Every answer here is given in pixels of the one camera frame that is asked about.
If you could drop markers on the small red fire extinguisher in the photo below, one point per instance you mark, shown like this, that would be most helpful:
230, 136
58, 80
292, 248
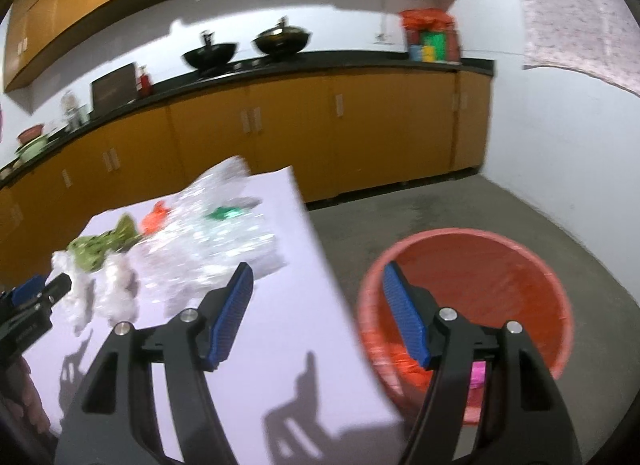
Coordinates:
144, 84

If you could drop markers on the stack of coloured cups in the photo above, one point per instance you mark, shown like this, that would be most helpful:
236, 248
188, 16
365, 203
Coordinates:
427, 47

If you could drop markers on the pink wrapper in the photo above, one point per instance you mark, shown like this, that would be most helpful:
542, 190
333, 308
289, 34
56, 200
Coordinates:
477, 375

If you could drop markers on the black wok with lid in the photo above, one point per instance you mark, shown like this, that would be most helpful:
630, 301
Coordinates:
282, 40

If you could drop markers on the red bowl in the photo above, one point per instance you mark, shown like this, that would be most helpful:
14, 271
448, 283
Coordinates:
30, 134

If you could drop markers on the white jar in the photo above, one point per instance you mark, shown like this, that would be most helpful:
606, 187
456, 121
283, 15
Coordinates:
72, 110

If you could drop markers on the clear bubble wrap sheet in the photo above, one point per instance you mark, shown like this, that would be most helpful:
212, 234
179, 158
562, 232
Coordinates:
225, 250

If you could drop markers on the red plastic bucket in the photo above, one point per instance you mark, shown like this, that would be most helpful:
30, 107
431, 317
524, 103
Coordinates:
480, 280

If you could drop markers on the orange plastic bag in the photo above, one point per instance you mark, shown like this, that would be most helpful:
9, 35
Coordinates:
156, 217

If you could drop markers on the shiny green plastic bag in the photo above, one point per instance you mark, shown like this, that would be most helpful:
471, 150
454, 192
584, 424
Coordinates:
227, 213

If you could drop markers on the long yellow wall cabinet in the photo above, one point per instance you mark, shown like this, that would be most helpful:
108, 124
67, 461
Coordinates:
75, 10

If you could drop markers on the black countertop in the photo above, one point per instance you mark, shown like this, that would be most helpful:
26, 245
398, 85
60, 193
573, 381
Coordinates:
320, 62

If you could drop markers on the yellow base cabinets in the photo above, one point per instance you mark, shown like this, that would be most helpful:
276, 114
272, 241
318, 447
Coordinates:
300, 135

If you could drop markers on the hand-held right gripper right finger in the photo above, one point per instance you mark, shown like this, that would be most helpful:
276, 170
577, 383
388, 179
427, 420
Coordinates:
407, 315

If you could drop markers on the dark rectangular board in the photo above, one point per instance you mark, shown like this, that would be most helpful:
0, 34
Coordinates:
114, 91

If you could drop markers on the red plastic bag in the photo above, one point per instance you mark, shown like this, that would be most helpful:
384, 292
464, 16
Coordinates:
430, 20

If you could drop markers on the person's left hand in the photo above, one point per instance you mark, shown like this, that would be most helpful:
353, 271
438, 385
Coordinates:
22, 400

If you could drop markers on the pale green bowl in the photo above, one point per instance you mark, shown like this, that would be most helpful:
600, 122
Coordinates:
34, 150

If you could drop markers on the white plastic wrap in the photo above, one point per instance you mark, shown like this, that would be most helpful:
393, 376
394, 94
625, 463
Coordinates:
117, 290
75, 290

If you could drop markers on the pink floral hanging cloth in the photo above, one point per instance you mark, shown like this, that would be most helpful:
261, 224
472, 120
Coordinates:
580, 10

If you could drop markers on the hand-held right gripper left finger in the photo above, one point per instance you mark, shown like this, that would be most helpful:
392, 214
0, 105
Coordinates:
227, 315

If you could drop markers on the white wall outlet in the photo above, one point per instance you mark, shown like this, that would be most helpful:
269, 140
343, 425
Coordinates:
383, 38

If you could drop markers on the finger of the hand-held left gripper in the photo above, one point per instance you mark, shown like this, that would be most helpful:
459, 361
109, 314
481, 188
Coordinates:
56, 288

